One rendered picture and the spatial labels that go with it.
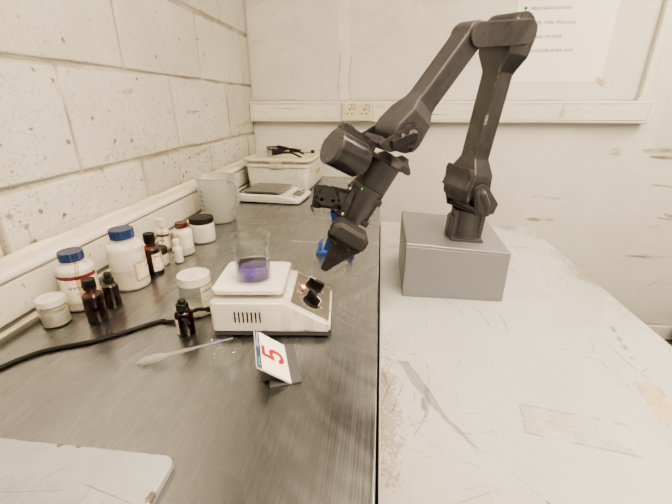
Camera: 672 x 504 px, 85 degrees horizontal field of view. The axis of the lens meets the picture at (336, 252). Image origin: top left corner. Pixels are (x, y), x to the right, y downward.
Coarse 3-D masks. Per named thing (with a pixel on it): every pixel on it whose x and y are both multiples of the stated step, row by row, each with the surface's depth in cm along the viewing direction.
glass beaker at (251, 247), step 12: (240, 240) 63; (252, 240) 65; (264, 240) 60; (240, 252) 59; (252, 252) 59; (264, 252) 61; (240, 264) 60; (252, 264) 60; (264, 264) 61; (240, 276) 61; (252, 276) 61; (264, 276) 62
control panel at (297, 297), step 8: (296, 280) 68; (304, 280) 70; (296, 288) 66; (304, 288) 67; (328, 288) 73; (296, 296) 63; (320, 296) 68; (328, 296) 70; (296, 304) 61; (304, 304) 63; (320, 304) 65; (328, 304) 67; (312, 312) 62; (320, 312) 63; (328, 312) 65
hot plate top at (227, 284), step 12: (228, 264) 70; (276, 264) 70; (288, 264) 70; (228, 276) 65; (276, 276) 65; (216, 288) 61; (228, 288) 61; (240, 288) 61; (252, 288) 61; (264, 288) 61; (276, 288) 61
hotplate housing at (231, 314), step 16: (288, 288) 65; (224, 304) 60; (240, 304) 60; (256, 304) 60; (272, 304) 60; (288, 304) 61; (224, 320) 62; (240, 320) 62; (256, 320) 61; (272, 320) 61; (288, 320) 61; (304, 320) 61; (320, 320) 62
